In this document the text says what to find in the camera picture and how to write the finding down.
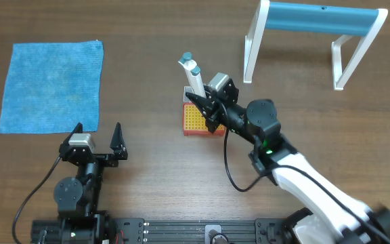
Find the white and blue stand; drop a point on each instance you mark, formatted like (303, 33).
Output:
(317, 20)

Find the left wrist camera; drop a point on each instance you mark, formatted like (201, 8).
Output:
(81, 140)

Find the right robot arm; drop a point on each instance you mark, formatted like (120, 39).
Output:
(310, 193)

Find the blue cloth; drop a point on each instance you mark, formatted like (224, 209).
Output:
(46, 84)

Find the red and yellow tip box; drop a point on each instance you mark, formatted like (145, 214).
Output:
(193, 118)

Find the white pipette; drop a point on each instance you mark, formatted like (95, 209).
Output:
(195, 79)

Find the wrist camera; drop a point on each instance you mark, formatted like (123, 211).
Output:
(81, 140)
(218, 82)

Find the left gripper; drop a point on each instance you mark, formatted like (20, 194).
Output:
(80, 157)

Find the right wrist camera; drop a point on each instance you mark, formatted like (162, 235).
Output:
(218, 82)

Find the mounting rail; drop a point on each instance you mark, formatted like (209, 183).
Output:
(181, 231)

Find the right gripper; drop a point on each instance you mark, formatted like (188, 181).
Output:
(230, 95)

